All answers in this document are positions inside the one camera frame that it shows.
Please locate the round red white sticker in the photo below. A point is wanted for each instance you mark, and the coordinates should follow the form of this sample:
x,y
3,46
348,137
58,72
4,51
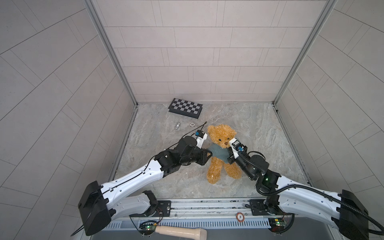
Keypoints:
x,y
240,217

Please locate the right green circuit board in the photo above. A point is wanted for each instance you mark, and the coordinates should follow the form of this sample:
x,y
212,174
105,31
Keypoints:
x,y
276,224

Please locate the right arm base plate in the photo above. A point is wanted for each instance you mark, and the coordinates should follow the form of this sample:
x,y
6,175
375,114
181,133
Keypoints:
x,y
261,207

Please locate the folded black white chessboard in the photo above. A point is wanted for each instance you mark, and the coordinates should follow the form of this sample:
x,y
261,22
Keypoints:
x,y
185,108

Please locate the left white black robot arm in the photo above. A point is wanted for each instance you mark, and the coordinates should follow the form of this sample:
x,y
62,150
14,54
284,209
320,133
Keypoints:
x,y
102,203

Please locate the tan teddy bear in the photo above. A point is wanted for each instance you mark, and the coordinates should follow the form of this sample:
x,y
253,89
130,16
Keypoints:
x,y
220,137

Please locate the aluminium mounting rail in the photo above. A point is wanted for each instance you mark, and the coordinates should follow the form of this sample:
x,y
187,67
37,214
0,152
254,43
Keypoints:
x,y
200,208

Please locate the beige wooden handle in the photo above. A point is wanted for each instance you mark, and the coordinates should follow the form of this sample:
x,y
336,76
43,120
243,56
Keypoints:
x,y
194,234

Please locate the left green circuit board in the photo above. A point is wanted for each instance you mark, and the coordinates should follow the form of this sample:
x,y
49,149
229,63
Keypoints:
x,y
147,228

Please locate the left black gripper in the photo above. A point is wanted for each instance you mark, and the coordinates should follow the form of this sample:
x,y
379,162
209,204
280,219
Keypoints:
x,y
201,154

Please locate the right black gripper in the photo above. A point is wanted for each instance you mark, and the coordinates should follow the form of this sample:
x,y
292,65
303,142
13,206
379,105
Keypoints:
x,y
231,159

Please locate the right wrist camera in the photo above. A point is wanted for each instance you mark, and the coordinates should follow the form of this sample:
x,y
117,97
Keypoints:
x,y
237,147

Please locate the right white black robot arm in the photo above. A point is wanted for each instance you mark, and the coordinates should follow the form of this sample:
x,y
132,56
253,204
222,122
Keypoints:
x,y
342,211

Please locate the green circuit board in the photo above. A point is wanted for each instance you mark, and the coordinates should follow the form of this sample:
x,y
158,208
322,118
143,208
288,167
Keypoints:
x,y
147,228
276,224

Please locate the grey-green teddy sweater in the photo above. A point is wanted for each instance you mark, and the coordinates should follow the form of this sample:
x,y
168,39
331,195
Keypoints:
x,y
219,152

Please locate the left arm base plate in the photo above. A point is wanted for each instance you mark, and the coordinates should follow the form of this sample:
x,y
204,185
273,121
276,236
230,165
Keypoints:
x,y
163,210

